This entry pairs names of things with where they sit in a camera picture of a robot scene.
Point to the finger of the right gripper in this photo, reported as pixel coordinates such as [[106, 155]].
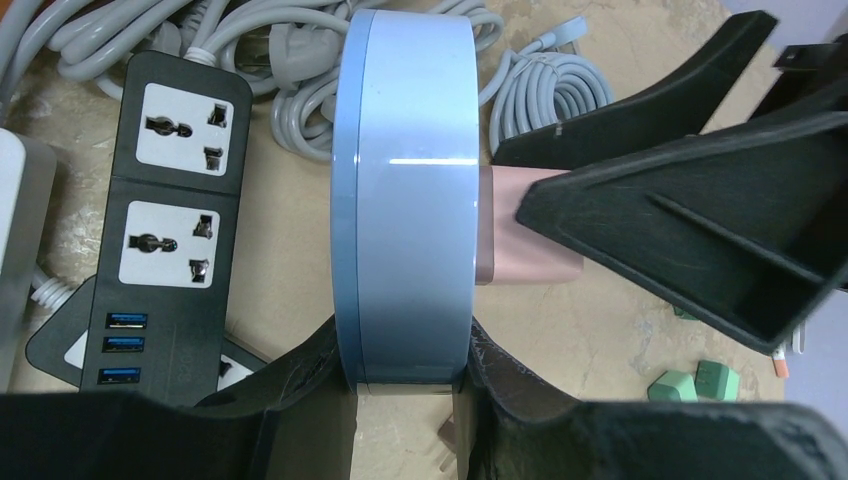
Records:
[[679, 105], [745, 229]]

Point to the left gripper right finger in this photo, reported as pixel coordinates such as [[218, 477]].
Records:
[[512, 424]]

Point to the pink plug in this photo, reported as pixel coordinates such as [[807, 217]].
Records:
[[509, 253], [446, 456]]

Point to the white power strip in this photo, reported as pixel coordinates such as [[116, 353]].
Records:
[[28, 169]]

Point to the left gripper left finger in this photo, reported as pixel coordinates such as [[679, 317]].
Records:
[[293, 419]]

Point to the green plug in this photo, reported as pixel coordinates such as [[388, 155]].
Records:
[[682, 314], [716, 381], [673, 386]]

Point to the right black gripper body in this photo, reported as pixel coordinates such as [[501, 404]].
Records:
[[808, 73]]

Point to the orange white pen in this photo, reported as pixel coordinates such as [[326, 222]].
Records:
[[780, 364]]

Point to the round blue power hub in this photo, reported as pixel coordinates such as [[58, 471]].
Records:
[[405, 201]]

